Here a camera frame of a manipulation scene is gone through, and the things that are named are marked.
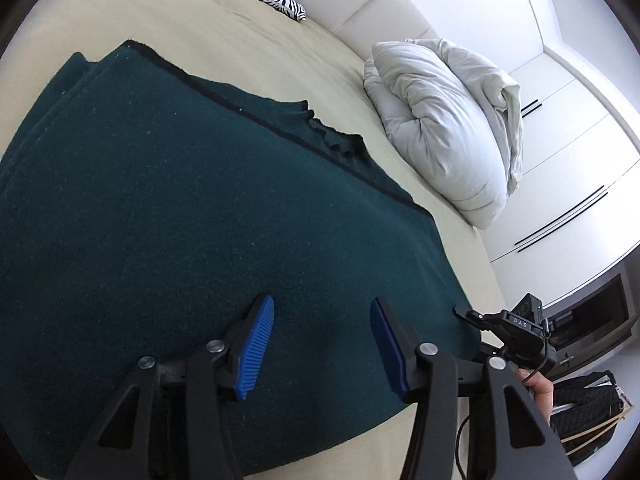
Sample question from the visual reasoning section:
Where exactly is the person right hand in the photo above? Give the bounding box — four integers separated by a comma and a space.
518, 368, 554, 422

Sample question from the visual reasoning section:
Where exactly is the black cable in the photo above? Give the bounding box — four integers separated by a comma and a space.
451, 368, 542, 480

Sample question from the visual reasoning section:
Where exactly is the dark tv cabinet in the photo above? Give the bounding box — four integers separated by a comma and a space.
544, 266, 639, 379

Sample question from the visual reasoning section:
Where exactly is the white folded duvet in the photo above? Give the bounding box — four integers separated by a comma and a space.
363, 39, 524, 230

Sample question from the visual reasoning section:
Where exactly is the dark green knit sweater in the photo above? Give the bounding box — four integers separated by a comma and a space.
1, 41, 480, 479

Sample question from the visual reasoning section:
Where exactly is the white wardrobe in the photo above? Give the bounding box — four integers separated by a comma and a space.
483, 53, 639, 306

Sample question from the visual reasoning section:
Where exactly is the beige bed with sheet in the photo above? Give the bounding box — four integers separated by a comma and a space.
1, 0, 502, 479

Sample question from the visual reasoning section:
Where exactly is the black bag on floor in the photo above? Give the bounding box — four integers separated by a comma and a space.
550, 370, 630, 466

